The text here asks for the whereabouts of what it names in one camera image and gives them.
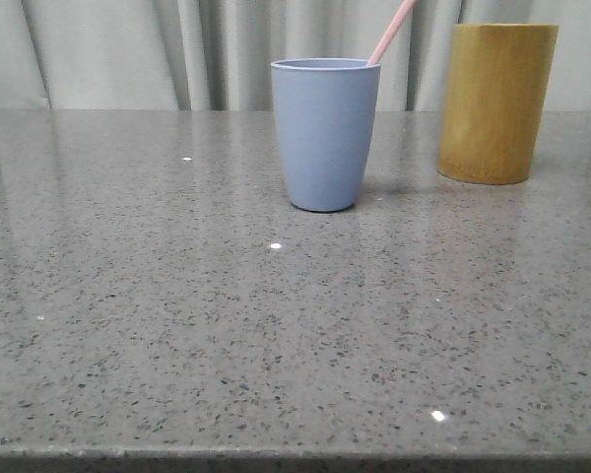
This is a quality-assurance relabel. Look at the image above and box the pink chopstick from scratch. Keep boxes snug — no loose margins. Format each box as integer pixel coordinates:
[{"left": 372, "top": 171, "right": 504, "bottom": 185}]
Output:
[{"left": 367, "top": 0, "right": 417, "bottom": 66}]

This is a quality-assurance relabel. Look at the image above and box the blue plastic cup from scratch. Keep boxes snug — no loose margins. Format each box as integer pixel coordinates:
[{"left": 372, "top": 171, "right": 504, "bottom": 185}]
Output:
[{"left": 271, "top": 58, "right": 380, "bottom": 212}]

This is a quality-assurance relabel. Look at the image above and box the bamboo wooden cup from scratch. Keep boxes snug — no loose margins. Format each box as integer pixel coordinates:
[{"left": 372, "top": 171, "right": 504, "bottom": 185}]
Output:
[{"left": 437, "top": 23, "right": 558, "bottom": 185}]

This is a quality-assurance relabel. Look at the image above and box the white pleated curtain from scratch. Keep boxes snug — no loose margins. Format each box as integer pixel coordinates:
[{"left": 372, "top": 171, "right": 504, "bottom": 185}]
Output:
[{"left": 0, "top": 1, "right": 591, "bottom": 111}]

